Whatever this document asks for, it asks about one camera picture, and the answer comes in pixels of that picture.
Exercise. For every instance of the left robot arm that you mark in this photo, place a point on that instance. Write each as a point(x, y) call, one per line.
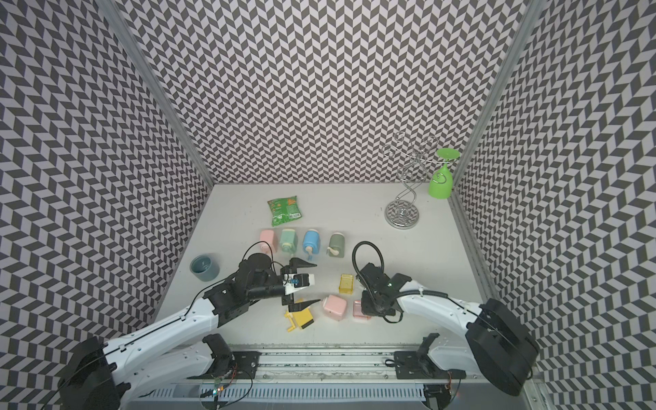
point(107, 375)

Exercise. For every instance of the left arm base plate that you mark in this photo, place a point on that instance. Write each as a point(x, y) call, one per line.
point(237, 365)

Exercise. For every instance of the sage green pencil sharpener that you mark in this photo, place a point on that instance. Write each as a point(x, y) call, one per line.
point(336, 246)

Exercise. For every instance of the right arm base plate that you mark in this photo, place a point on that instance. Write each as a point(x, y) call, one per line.
point(408, 365)

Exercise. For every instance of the green plastic wine glass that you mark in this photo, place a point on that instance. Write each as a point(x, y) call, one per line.
point(441, 185)

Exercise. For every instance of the teal bowl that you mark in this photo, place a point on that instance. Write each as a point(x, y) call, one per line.
point(205, 268)

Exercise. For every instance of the green snack bag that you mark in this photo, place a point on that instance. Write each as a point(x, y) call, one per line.
point(284, 210)

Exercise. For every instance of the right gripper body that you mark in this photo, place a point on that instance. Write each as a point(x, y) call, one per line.
point(371, 306)

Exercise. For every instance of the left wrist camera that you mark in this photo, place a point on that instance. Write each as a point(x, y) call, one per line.
point(297, 282)

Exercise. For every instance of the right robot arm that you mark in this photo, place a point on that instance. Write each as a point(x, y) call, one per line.
point(498, 345)

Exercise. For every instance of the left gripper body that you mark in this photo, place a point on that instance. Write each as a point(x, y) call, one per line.
point(273, 288)

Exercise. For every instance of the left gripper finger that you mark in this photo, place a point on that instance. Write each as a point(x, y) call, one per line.
point(296, 263)
point(301, 306)

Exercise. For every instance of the metal wire glass rack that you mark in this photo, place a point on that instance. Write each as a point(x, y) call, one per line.
point(402, 213)

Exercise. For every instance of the yellow transparent tray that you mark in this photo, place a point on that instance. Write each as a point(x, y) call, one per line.
point(346, 284)

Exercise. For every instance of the yellow pencil sharpener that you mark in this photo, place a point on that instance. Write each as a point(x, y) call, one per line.
point(301, 320)

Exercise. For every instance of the pink transparent tray front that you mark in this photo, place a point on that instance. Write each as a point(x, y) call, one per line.
point(358, 312)

